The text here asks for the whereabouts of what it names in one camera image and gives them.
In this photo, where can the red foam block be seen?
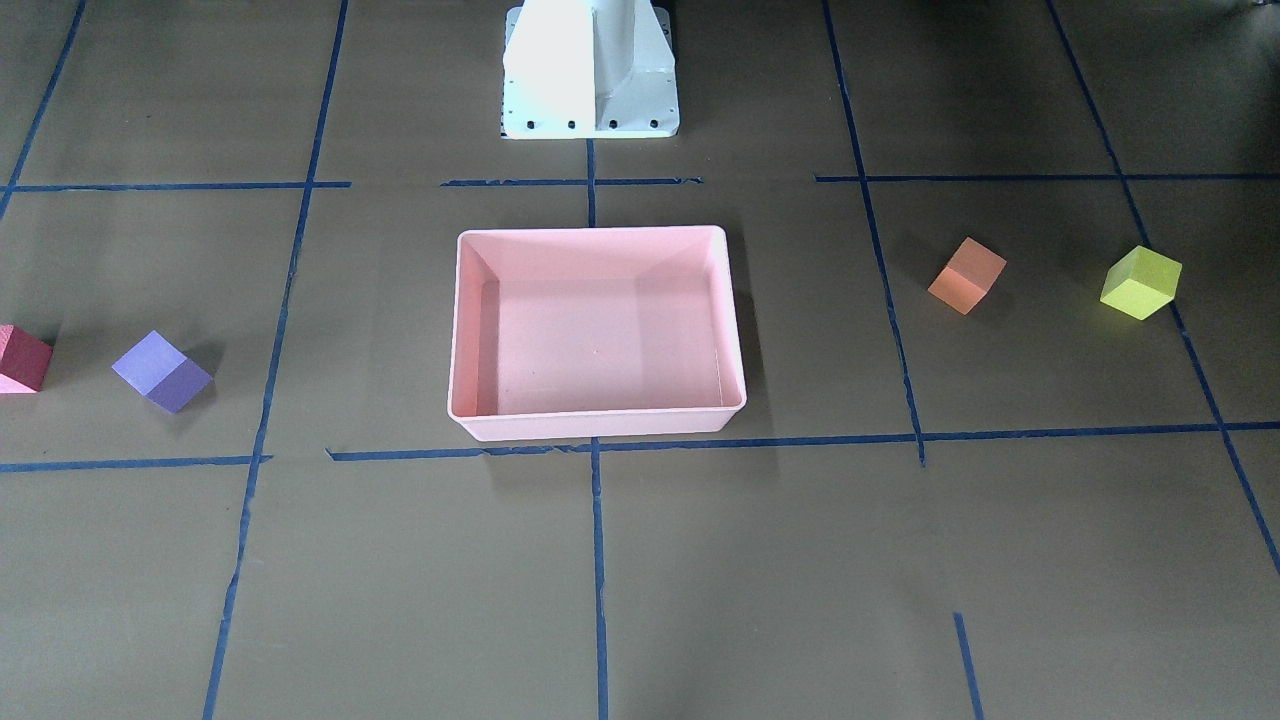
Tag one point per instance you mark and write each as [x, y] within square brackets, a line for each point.
[24, 361]

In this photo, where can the yellow foam block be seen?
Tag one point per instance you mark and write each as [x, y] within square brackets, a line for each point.
[1141, 283]

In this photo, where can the pink plastic bin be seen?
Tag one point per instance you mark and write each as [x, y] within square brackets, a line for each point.
[568, 333]

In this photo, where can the orange foam block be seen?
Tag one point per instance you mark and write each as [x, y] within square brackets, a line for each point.
[968, 276]

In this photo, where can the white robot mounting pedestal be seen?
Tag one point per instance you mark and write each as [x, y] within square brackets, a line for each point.
[589, 69]

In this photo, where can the purple foam block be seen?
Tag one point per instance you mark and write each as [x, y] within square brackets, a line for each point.
[160, 372]

